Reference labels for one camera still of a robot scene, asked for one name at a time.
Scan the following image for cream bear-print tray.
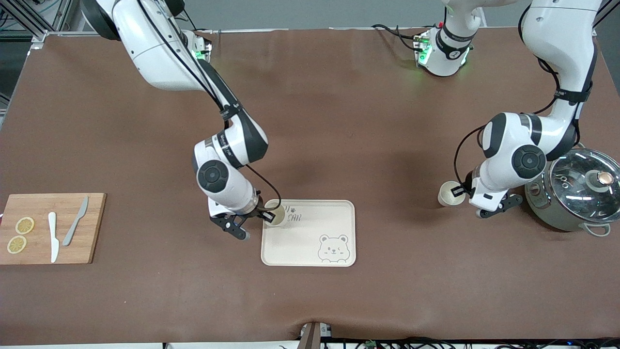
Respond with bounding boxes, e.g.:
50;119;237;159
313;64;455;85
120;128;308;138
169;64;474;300
261;199;357;268

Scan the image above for brown table cover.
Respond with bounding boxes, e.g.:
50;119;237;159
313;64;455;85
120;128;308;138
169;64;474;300
0;27;620;346

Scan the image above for aluminium frame extrusion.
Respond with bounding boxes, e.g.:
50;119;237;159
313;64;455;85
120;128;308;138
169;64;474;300
0;0;83;51
593;0;620;35

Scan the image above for wooden cutting board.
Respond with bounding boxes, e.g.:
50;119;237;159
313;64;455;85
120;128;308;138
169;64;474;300
0;193;107;265

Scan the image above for grey-green cooking pot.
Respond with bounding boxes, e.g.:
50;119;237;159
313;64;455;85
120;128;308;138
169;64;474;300
525;143;620;237

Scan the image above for black base cables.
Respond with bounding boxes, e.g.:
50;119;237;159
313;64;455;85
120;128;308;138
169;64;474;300
371;23;427;51

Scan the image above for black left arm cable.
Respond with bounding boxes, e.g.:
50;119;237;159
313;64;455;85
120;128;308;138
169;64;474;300
453;0;599;192

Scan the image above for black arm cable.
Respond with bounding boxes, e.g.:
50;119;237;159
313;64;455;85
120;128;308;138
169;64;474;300
137;0;282;211
453;0;599;192

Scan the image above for glass pot lid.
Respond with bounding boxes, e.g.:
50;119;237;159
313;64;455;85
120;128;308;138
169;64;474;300
548;148;620;223

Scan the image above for grey plastic knife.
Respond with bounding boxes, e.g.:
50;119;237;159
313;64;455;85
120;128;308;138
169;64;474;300
62;196;90;247

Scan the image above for white plastic knife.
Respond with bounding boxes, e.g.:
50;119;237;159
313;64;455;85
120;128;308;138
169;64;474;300
47;212;60;264

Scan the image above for white cup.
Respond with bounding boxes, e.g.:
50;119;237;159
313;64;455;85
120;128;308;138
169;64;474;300
438;181;466;207
264;204;287;227

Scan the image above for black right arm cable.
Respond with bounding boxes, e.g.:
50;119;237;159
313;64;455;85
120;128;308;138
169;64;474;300
137;0;282;211

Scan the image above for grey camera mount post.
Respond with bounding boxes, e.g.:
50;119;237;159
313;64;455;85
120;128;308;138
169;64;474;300
296;321;334;349

